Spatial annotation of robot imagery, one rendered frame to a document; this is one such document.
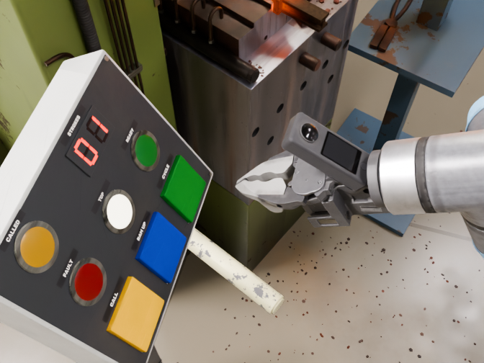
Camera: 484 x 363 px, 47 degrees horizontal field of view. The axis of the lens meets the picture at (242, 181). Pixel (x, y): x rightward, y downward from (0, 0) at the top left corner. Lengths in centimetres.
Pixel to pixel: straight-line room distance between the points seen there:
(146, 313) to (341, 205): 29
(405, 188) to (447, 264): 136
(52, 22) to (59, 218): 36
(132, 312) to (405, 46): 103
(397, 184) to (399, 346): 124
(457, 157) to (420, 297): 132
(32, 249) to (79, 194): 9
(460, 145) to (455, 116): 172
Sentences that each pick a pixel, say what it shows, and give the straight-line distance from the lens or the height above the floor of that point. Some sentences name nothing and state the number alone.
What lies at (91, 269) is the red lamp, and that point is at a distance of 71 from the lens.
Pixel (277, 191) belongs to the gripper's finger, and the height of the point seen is 110.
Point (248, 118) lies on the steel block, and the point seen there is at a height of 83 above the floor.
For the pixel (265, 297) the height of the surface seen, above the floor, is 64.
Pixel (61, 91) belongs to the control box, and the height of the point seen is 118.
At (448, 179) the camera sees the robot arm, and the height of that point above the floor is 122.
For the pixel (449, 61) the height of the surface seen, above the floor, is 71.
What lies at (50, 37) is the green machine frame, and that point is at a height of 111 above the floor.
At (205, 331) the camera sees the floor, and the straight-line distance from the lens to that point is 181.
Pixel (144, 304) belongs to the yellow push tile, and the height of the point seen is 101.
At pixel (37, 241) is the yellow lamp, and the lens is 66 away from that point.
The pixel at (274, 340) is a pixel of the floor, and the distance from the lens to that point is 180.
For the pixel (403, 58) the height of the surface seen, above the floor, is 71.
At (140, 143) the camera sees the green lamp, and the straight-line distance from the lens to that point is 78.
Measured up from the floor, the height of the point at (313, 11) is 101.
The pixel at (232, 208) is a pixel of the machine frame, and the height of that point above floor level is 40.
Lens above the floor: 172
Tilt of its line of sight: 58 degrees down
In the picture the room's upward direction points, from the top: straight up
